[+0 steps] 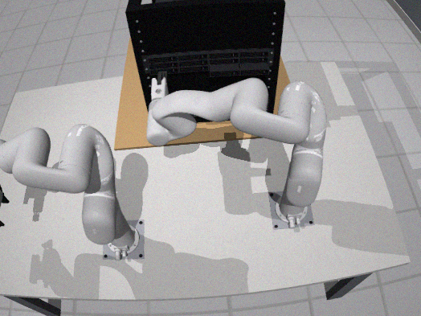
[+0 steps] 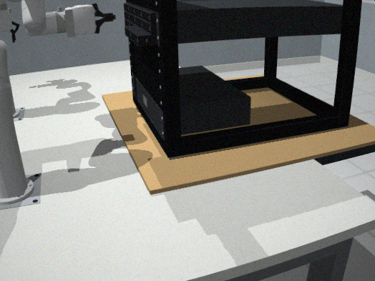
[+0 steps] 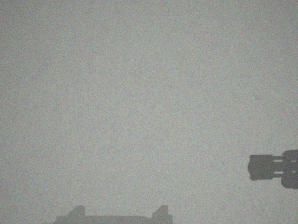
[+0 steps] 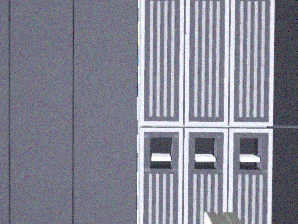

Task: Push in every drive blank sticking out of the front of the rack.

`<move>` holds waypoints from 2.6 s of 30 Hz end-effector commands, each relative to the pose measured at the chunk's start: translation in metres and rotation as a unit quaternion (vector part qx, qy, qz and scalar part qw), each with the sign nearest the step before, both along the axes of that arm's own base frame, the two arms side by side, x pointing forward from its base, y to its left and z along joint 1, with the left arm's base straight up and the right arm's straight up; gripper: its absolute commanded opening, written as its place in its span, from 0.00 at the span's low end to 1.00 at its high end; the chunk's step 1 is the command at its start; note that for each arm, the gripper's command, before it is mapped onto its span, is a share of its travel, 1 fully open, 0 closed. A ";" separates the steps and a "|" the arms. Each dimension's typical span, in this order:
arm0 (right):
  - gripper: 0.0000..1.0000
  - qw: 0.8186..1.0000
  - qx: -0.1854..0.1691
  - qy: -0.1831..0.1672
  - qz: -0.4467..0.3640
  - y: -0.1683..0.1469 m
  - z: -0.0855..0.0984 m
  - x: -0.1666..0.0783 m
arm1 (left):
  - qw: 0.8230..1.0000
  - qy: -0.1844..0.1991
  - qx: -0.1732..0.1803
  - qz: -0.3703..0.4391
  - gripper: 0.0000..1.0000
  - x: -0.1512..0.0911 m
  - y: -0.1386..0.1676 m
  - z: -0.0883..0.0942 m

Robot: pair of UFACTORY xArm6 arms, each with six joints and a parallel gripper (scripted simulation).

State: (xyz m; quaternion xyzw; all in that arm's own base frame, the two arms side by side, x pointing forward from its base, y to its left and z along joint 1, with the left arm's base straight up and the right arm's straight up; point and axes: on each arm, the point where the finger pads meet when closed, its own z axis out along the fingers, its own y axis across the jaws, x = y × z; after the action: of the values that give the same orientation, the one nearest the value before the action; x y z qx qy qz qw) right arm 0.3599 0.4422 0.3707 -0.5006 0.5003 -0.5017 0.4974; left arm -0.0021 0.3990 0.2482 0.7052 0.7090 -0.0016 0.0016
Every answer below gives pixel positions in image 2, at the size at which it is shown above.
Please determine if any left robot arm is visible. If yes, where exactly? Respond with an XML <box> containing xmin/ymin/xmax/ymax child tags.
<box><xmin>0</xmin><ymin>0</ymin><xmax>20</xmax><ymax>118</ymax></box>

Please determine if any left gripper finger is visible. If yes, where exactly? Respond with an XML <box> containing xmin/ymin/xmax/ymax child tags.
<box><xmin>10</xmin><ymin>21</ymin><xmax>19</xmax><ymax>43</ymax></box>

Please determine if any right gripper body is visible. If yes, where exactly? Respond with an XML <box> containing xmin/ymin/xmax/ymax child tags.
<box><xmin>65</xmin><ymin>4</ymin><xmax>96</xmax><ymax>34</ymax></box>

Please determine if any tan flat board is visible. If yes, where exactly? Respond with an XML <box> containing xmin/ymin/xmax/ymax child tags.
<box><xmin>102</xmin><ymin>87</ymin><xmax>375</xmax><ymax>194</ymax></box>

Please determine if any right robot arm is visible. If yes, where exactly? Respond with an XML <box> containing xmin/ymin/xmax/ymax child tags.
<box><xmin>0</xmin><ymin>0</ymin><xmax>75</xmax><ymax>205</ymax></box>

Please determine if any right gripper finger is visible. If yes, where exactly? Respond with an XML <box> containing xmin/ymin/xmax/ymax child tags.
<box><xmin>95</xmin><ymin>17</ymin><xmax>116</xmax><ymax>34</ymax></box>
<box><xmin>91</xmin><ymin>3</ymin><xmax>116</xmax><ymax>18</ymax></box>

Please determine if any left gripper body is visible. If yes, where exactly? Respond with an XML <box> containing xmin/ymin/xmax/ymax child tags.
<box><xmin>0</xmin><ymin>9</ymin><xmax>13</xmax><ymax>32</ymax></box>

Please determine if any black metal rack frame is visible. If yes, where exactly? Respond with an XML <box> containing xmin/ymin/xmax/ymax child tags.
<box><xmin>126</xmin><ymin>0</ymin><xmax>362</xmax><ymax>159</ymax></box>

